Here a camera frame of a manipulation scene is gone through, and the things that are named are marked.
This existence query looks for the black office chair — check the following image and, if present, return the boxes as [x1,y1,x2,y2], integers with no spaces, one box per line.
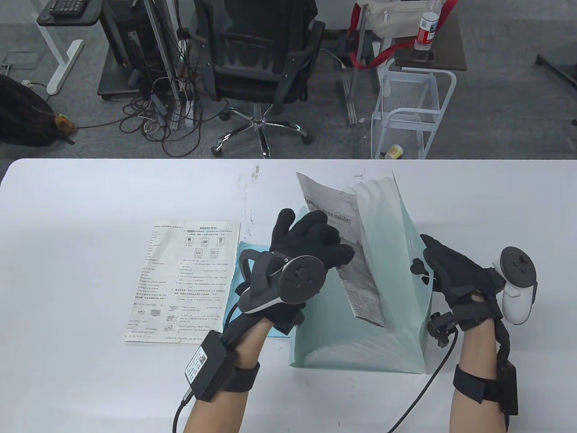
[192,0,326,158]

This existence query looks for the black glove cable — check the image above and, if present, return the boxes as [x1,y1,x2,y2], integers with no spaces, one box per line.
[388,329,459,433]
[173,392,192,433]

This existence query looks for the tangle of black cables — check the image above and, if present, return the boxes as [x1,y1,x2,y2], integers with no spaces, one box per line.
[119,36,224,158]

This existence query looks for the grey newspaper document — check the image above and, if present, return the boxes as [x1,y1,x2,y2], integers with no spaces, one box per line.
[295,171,388,328]

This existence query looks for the beige bag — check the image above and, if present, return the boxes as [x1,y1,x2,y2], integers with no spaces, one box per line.
[358,0,435,39]

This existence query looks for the white rolling cart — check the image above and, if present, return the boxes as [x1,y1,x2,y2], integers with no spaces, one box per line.
[371,59,457,160]

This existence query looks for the black wrist sensor box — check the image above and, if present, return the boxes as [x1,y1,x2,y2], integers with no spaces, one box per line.
[496,361,519,415]
[184,331,228,403]

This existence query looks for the clear water bottle red label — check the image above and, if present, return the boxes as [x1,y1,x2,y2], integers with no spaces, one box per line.
[415,0,444,51]

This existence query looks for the black desk white legs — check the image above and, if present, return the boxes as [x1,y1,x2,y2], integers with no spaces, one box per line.
[36,0,102,95]

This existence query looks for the person's left forearm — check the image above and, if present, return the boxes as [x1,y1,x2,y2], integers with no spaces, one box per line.
[183,322,271,433]

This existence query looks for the aluminium frame stand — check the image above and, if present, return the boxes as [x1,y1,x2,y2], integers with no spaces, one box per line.
[341,9,375,124]
[144,0,194,131]

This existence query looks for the red strap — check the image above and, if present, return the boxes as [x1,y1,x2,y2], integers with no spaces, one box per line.
[348,0,460,70]

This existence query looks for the black computer tower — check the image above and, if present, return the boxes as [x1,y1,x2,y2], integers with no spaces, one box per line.
[98,0,156,101]

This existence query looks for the person's right forearm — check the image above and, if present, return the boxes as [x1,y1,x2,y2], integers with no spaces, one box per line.
[450,322,505,433]

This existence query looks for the black backpack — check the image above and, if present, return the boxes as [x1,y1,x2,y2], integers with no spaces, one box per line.
[0,74,59,147]

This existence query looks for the black phone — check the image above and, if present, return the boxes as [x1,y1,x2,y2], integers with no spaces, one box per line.
[394,49,435,63]

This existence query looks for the dark brown side table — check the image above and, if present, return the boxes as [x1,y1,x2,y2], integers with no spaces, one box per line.
[392,11,468,72]

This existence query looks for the black and white controller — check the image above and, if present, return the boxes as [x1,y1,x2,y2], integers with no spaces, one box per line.
[238,250,326,313]
[491,246,538,324]

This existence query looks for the black stand base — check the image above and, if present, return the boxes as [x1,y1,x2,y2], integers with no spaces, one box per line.
[536,45,577,88]

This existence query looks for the blue paper document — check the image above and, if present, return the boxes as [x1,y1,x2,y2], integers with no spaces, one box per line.
[228,241,273,316]

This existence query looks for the printed worksheet document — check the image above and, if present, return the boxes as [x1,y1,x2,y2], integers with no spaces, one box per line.
[125,220,242,344]

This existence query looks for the black keyboard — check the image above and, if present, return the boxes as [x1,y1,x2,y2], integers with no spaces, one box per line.
[47,0,88,18]

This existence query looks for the person's left hand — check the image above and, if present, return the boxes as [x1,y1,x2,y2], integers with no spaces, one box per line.
[223,208,356,343]

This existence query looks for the person's right hand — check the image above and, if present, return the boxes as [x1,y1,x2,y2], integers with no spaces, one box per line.
[410,234,508,348]

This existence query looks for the black wrist strap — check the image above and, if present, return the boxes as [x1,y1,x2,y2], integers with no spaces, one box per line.
[453,364,501,404]
[221,350,261,393]

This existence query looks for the light green accordion folder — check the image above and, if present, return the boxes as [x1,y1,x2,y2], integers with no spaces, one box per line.
[288,171,434,375]

